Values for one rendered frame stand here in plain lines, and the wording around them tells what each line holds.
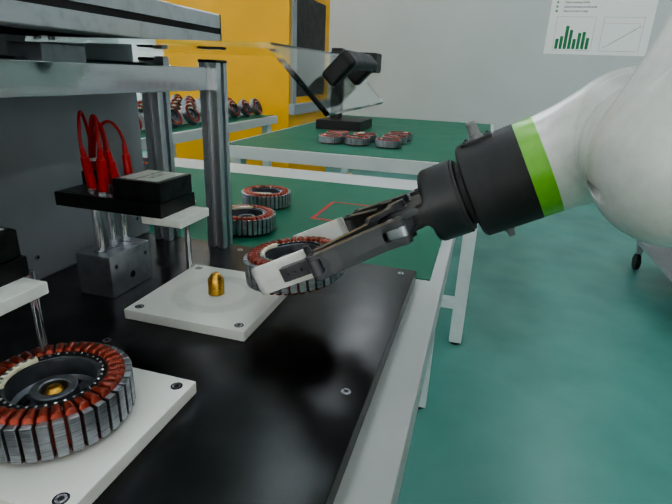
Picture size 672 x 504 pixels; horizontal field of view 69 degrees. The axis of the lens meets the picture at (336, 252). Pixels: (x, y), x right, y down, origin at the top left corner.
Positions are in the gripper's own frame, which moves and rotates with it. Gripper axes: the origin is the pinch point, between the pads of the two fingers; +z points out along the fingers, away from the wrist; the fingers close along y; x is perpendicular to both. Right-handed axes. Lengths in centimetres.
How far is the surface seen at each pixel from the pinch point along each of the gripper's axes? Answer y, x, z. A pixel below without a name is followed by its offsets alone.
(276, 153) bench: -133, -17, 58
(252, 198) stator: -46, -7, 28
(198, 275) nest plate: -3.9, -1.4, 16.1
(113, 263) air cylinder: 3.3, -7.6, 20.9
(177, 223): 3.1, -8.8, 9.8
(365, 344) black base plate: 3.5, 11.0, -5.2
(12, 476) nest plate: 30.2, 1.7, 10.1
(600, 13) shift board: -508, -23, -134
